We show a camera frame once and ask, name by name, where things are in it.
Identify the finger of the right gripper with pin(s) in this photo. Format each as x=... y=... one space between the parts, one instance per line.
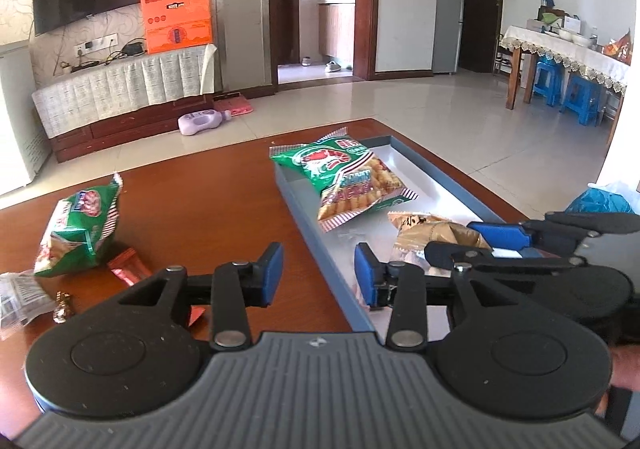
x=532 y=234
x=449 y=256

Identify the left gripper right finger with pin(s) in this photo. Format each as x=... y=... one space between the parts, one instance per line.
x=406 y=289

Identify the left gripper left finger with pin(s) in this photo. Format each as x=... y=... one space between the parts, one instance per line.
x=230 y=290

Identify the tan paper snack packet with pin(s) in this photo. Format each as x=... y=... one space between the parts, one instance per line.
x=409 y=244

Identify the red brown snack bar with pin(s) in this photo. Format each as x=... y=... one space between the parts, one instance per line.
x=127 y=265

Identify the large green chip bag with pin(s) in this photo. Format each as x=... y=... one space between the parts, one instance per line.
x=80 y=230

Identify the tan bread packet in tray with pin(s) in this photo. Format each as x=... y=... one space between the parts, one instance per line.
x=403 y=221

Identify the blue plastic bag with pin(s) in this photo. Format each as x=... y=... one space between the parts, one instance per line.
x=594 y=200

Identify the blue grey tray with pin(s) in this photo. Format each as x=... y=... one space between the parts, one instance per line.
x=441 y=191

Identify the green chip bag in tray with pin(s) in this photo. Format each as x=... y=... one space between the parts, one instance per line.
x=348 y=176

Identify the blue plastic stool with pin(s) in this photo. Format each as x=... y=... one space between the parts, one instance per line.
x=548 y=80
x=583 y=97

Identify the dark foil wrapped candy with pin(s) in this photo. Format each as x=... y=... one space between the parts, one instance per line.
x=63 y=309

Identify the dining table with lace cloth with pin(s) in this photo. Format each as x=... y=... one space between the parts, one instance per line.
x=593 y=65

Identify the pink floor mat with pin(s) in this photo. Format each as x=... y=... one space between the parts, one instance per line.
x=236 y=105

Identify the cloth covered TV cabinet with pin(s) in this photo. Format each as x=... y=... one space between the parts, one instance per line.
x=129 y=99

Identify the newspaper print pyramid packet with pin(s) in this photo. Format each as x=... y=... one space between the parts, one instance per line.
x=22 y=300

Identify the white chest freezer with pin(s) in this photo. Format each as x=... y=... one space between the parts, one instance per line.
x=25 y=146

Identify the silver refrigerator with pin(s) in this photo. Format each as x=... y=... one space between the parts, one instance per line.
x=447 y=37

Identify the black router box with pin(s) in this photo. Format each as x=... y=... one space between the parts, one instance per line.
x=132 y=49

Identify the orange gift box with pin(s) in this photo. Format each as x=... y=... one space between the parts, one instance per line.
x=176 y=24

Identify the white wall power strip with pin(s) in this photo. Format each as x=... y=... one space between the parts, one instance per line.
x=108 y=42

